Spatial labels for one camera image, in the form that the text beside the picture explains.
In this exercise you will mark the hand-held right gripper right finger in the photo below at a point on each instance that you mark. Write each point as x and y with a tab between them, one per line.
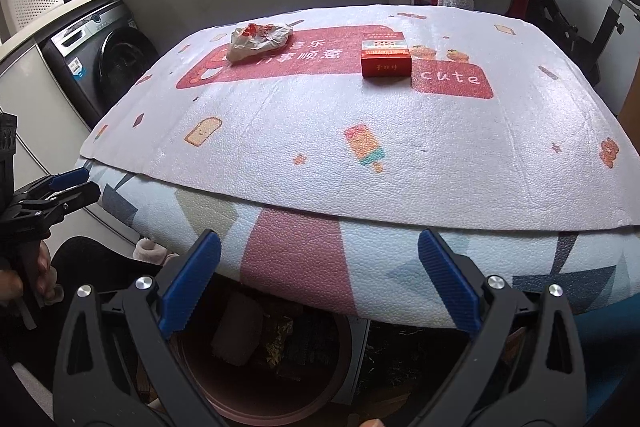
447	282

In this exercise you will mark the person's left hand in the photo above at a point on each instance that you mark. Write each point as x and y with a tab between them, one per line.
47	274

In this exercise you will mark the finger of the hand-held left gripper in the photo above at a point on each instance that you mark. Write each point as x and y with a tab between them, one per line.
80	199
70	179

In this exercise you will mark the grey washing machine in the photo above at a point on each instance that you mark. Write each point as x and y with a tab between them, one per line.
85	57

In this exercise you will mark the pink plush slipper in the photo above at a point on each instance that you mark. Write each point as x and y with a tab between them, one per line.
149	251

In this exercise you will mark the white printed foam mat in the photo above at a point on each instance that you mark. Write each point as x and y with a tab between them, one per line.
400	147

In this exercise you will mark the red cigarette box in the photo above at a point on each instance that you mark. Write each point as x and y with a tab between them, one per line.
386	62

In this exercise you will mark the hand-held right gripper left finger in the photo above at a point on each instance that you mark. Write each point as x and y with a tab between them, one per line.
192	282

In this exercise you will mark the crumpled clear plastic wrapper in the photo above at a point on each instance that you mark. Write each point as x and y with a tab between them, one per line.
257	42

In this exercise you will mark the red-brown trash bin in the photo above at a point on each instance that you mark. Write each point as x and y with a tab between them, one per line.
240	389

